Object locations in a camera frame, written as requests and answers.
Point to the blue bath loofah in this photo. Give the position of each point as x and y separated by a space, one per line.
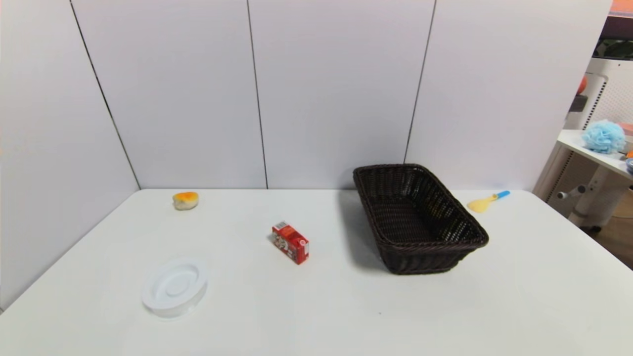
603 136

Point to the red juice carton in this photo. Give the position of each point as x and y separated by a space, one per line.
292 243

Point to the brown wicker basket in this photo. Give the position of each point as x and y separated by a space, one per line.
420 257

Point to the orange ball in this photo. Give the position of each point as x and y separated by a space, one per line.
582 85

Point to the white side table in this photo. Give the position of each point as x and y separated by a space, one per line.
576 143

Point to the white pegboard panel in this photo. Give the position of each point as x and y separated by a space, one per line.
615 99

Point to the orange topped bread toy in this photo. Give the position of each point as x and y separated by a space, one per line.
185 200

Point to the blue bowl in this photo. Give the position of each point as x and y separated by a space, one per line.
630 164

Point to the white round plastic dish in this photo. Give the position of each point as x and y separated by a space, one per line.
174 288

